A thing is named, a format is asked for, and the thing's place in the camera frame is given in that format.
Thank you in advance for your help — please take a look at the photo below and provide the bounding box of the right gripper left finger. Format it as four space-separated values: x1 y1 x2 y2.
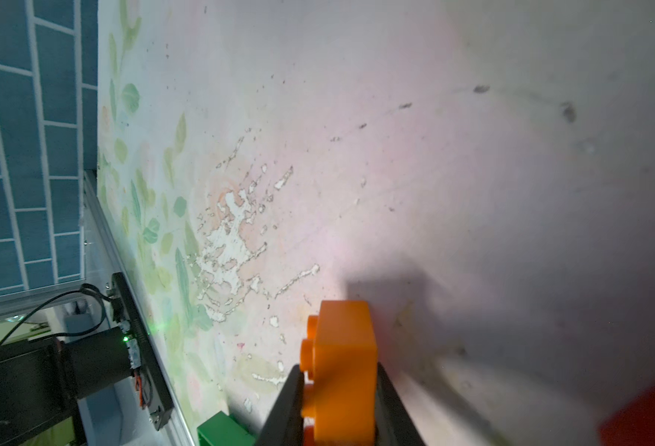
254 364 304 446

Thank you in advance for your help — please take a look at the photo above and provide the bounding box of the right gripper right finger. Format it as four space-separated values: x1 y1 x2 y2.
375 362 426 446

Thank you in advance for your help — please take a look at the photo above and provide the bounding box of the orange lego brick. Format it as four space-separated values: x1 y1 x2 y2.
300 300 378 445

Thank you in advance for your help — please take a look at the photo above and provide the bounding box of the red lego brick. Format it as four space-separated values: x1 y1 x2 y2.
599 384 655 445

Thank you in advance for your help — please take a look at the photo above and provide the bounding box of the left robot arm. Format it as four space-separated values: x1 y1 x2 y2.
0 327 132 445

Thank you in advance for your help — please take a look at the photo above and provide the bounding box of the green square lego brick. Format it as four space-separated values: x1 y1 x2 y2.
197 412 256 446

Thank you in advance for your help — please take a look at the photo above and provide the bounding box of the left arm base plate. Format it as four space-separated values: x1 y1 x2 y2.
109 272 175 431

